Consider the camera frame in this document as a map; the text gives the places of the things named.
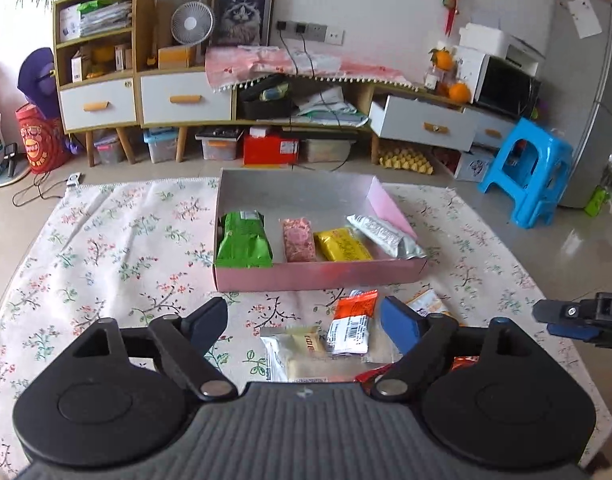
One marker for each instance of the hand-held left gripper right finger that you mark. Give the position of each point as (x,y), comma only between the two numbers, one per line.
(398,320)

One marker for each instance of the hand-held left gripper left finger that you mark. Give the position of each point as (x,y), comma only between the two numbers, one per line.
(211,317)

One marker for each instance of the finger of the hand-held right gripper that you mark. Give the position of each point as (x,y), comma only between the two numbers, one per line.
(571,331)
(558,311)

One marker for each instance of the small orange snack packet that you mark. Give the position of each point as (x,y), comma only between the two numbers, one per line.
(426,305)

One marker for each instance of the orange and white snack packet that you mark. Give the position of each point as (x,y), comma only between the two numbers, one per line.
(351,325)

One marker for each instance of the red snack packet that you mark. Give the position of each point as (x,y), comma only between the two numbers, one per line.
(373,375)

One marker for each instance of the clear cream snack packet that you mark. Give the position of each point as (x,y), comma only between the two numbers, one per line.
(298,355)

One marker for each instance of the pink cardboard box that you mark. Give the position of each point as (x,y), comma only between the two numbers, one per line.
(311,276)

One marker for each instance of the green snack packet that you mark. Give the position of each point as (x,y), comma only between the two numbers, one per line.
(243,242)

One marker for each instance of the silver snack packet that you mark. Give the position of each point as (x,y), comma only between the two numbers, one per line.
(386,237)

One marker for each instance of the yellow snack packet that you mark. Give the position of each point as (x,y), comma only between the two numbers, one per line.
(342,245)

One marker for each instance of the floral mat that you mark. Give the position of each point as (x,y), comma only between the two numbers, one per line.
(126,260)

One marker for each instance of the pink snack packet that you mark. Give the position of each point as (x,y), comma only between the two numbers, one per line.
(299,240)

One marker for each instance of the blue plastic stool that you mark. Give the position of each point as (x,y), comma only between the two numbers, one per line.
(531,175)

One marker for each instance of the yellow egg tray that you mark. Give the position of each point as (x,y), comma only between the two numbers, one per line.
(405,159)

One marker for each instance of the white cardboard box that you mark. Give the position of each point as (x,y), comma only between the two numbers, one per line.
(473,165)

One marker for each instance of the clear storage bin black lid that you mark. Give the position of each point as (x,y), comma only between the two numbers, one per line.
(217,145)

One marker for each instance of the red box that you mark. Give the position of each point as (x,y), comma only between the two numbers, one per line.
(271,150)

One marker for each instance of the clear storage bin blue lid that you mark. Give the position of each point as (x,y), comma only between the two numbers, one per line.
(161,145)

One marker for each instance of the small clear storage bin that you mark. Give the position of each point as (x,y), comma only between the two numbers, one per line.
(107,150)

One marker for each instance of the open white drawer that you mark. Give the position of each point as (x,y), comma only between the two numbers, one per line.
(421,122)

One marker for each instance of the silver refrigerator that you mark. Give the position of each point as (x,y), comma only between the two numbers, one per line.
(586,110)

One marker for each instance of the black box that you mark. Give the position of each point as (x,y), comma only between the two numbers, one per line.
(263,105)

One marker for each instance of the low wooden cabinet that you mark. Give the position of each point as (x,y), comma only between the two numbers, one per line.
(186,97)

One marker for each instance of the stack of papers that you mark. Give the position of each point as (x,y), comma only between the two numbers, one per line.
(331,107)

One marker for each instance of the black and white microwave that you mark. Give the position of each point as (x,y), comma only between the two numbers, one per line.
(506,85)

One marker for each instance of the orange fruit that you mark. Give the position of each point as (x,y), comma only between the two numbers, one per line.
(459,92)
(442,58)

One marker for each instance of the wooden shelf cabinet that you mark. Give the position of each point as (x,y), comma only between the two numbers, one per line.
(101,105)

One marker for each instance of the red printed bag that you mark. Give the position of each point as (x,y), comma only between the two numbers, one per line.
(41,140)

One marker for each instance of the black tool on round base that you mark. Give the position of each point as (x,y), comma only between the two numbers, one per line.
(11,172)

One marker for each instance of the pink cloth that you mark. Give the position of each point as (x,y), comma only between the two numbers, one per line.
(256,62)

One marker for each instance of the purple round fan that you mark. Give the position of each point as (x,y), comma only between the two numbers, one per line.
(36,80)

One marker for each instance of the white desk fan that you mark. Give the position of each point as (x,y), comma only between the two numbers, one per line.
(192,22)

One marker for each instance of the paper note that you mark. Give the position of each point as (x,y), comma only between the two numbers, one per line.
(584,16)

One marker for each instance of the framed cat picture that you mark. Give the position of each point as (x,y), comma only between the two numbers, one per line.
(241,12)

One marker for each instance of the wall power sockets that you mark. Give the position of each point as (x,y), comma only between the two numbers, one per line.
(316,30)

